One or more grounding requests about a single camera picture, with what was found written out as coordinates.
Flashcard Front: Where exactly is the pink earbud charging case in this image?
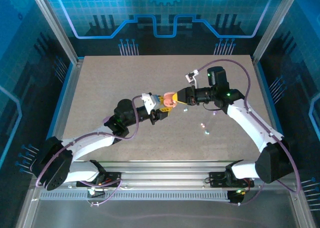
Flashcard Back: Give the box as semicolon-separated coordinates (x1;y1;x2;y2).
163;91;180;108

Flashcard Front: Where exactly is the grey sheet metal panel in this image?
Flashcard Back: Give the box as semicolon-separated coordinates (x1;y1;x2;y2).
17;197;316;228

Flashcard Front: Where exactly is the small black electronics box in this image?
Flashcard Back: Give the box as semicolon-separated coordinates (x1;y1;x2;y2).
227;189;245;205

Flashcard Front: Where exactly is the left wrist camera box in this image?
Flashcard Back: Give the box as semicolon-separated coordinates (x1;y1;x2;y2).
141;92;163;115

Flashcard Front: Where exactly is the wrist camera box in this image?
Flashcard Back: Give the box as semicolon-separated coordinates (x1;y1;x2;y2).
141;92;163;115
184;69;201;88

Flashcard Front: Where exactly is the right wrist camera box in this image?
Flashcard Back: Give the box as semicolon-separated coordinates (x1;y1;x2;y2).
184;69;201;88

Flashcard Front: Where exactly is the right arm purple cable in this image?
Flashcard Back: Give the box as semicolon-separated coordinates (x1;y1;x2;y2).
196;59;302;206

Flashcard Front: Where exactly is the aluminium table side rail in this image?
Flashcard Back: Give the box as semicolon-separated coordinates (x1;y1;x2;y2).
42;57;85;164
251;57;288;169

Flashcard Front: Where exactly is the long aluminium frame rail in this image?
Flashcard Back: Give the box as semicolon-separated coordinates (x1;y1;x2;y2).
31;159;301;192

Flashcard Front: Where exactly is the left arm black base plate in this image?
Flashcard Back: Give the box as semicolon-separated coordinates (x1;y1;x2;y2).
76;171;123;189

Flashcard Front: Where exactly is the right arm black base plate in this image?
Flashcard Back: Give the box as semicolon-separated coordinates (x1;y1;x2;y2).
208;171;255;189

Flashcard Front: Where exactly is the slotted grey cable duct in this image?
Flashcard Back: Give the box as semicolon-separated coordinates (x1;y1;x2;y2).
39;191;232;202

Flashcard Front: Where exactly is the aluminium frame post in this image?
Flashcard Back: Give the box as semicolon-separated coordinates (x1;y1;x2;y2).
27;0;85;65
251;0;301;65

